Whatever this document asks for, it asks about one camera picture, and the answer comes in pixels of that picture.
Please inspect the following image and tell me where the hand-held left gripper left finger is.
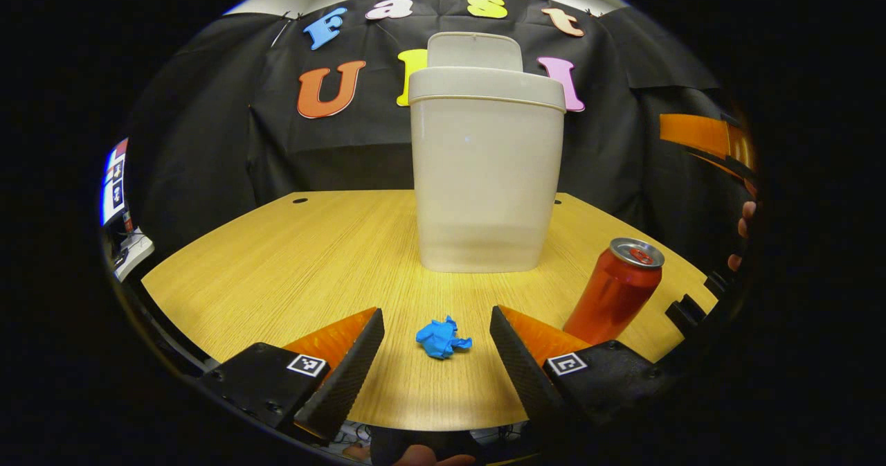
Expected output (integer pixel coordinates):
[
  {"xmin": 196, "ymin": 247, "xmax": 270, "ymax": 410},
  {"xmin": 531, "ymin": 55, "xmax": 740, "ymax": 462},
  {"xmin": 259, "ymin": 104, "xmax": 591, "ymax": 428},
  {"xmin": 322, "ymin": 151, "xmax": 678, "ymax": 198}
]
[{"xmin": 201, "ymin": 307, "xmax": 386, "ymax": 446}]

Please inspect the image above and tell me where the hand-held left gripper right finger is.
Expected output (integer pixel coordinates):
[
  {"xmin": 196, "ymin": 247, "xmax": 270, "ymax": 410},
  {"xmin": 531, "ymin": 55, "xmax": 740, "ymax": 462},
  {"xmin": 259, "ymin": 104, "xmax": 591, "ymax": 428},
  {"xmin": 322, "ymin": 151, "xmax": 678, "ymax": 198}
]
[{"xmin": 489, "ymin": 305, "xmax": 682, "ymax": 446}]

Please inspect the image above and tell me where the blue paper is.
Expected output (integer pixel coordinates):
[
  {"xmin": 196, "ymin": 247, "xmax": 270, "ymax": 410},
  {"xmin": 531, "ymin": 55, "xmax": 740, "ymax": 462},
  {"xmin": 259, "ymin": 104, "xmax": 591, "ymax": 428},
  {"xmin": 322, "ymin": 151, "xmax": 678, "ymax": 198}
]
[{"xmin": 415, "ymin": 316, "xmax": 473, "ymax": 360}]

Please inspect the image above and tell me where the red pop can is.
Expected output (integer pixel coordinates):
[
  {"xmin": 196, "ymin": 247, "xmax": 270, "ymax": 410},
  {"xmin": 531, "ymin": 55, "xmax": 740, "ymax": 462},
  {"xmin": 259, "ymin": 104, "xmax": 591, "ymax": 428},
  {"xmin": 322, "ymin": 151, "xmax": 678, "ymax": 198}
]
[{"xmin": 562, "ymin": 238, "xmax": 665, "ymax": 346}]

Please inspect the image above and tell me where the white desktop garbage bin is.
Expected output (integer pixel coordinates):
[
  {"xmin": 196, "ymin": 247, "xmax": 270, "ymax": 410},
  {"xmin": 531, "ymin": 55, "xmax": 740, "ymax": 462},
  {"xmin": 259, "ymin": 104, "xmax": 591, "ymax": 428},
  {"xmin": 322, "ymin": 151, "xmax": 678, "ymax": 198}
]
[{"xmin": 408, "ymin": 32, "xmax": 567, "ymax": 274}]

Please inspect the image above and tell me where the black desk edge clamp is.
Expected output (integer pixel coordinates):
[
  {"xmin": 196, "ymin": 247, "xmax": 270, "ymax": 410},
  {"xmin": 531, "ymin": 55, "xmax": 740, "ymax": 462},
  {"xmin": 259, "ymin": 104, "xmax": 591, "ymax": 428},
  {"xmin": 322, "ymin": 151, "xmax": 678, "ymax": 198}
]
[{"xmin": 664, "ymin": 293, "xmax": 721, "ymax": 332}]

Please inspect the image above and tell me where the white device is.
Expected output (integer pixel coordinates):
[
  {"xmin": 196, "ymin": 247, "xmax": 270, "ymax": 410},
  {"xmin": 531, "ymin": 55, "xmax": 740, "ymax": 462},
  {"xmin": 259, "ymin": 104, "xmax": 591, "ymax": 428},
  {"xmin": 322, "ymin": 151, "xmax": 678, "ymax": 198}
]
[{"xmin": 111, "ymin": 227, "xmax": 154, "ymax": 281}]

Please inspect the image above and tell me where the computer screen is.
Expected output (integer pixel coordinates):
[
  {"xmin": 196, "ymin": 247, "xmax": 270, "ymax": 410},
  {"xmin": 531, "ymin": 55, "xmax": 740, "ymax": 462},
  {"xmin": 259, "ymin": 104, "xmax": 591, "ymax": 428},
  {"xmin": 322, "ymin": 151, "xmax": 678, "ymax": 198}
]
[{"xmin": 102, "ymin": 138, "xmax": 130, "ymax": 226}]

